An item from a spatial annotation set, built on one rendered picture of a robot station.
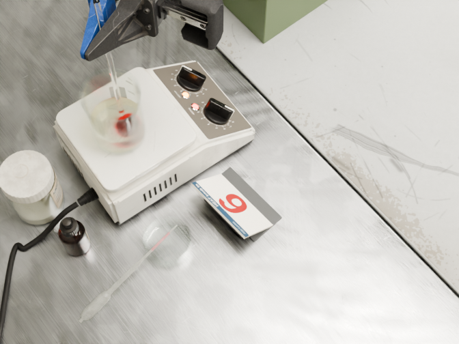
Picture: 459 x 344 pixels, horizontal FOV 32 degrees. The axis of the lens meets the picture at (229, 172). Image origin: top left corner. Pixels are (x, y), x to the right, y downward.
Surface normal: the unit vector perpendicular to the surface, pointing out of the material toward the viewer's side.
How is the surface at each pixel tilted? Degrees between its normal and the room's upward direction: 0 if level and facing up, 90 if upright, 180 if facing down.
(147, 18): 89
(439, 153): 0
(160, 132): 0
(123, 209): 90
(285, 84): 0
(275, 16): 90
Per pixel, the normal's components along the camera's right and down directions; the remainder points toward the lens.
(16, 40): 0.00, -0.44
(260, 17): -0.78, 0.56
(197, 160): 0.58, 0.73
